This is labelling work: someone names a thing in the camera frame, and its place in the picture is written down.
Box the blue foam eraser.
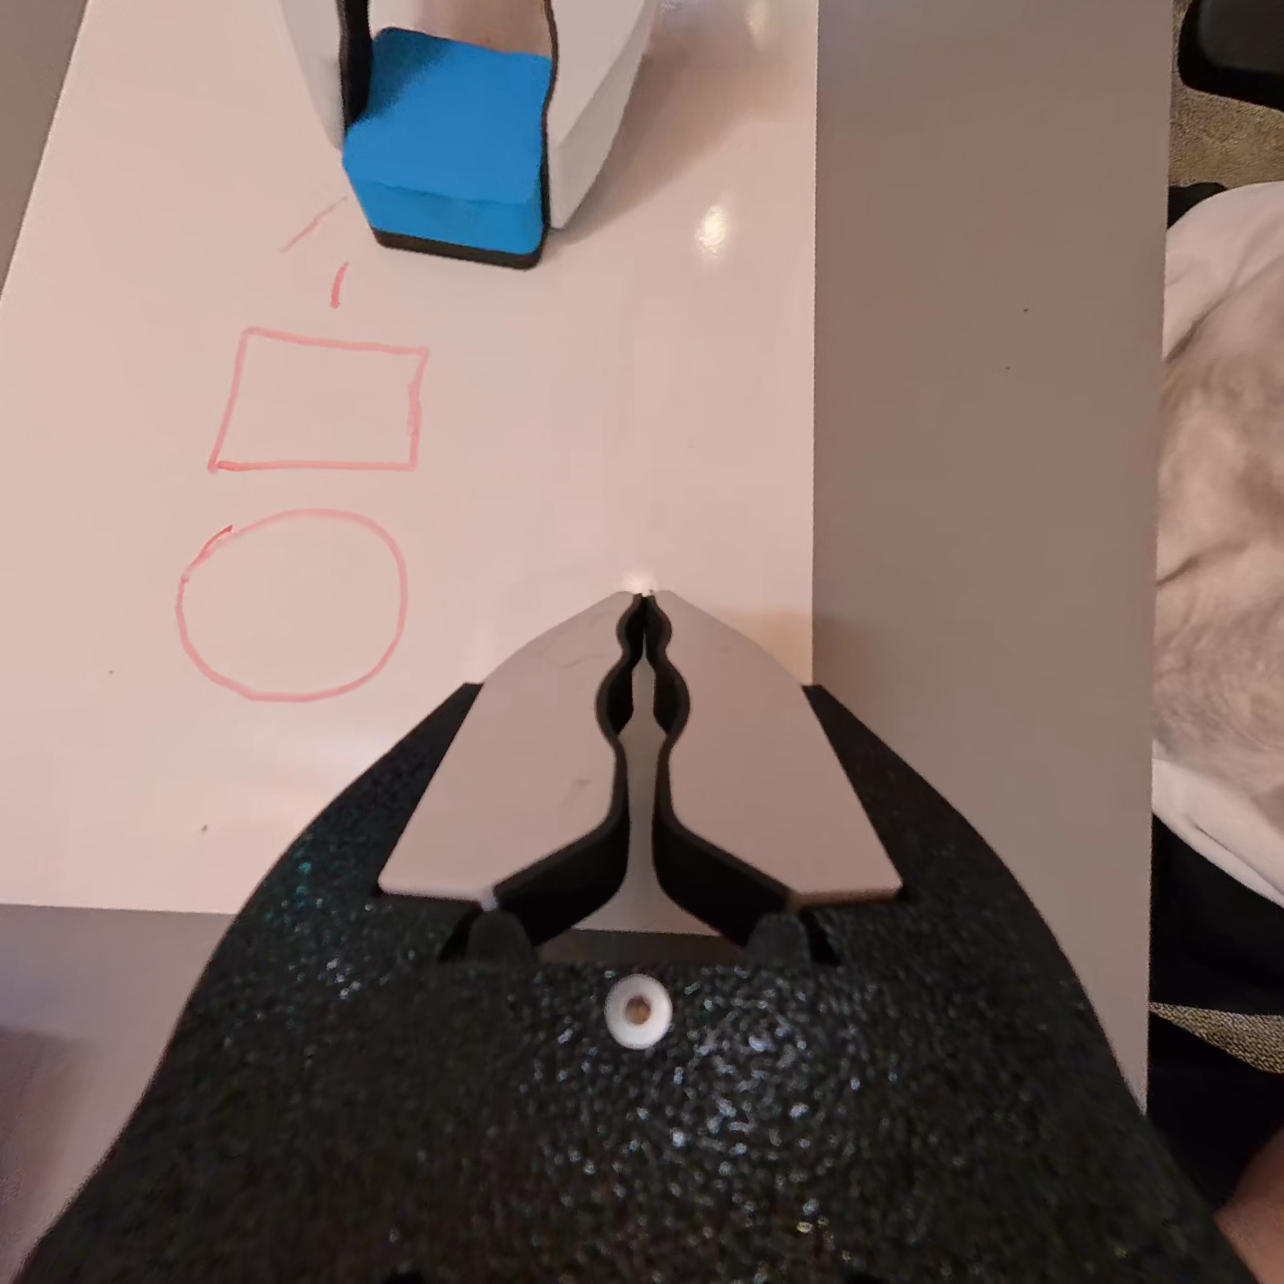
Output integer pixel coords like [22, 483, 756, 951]
[340, 26, 556, 274]

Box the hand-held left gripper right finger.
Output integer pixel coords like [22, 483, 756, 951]
[641, 592, 904, 946]

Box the white whiteboard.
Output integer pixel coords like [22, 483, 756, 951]
[0, 0, 819, 917]

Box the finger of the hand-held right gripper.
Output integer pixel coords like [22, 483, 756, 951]
[281, 0, 374, 154]
[539, 0, 660, 232]

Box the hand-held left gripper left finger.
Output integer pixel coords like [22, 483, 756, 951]
[377, 592, 643, 942]

